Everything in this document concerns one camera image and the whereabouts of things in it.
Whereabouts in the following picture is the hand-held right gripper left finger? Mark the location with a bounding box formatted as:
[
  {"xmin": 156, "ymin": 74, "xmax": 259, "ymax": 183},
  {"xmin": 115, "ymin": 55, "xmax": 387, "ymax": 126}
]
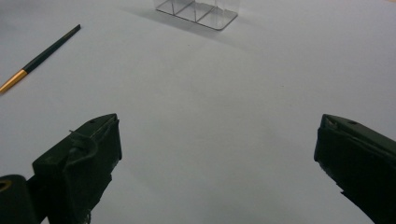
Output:
[{"xmin": 32, "ymin": 113, "xmax": 123, "ymax": 224}]

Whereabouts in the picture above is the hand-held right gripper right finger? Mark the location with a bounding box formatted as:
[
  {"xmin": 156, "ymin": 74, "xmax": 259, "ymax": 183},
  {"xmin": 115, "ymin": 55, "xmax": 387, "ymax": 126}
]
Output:
[{"xmin": 313, "ymin": 113, "xmax": 396, "ymax": 224}]

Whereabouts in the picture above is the black brush with gold ferrule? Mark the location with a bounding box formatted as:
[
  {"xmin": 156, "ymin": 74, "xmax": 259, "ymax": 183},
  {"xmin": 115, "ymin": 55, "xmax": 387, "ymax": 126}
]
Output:
[{"xmin": 0, "ymin": 23, "xmax": 82, "ymax": 95}]

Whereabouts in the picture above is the clear acrylic organizer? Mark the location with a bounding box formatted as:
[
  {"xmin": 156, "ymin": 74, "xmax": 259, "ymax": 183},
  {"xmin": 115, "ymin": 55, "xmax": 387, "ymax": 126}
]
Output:
[{"xmin": 152, "ymin": 0, "xmax": 241, "ymax": 32}]

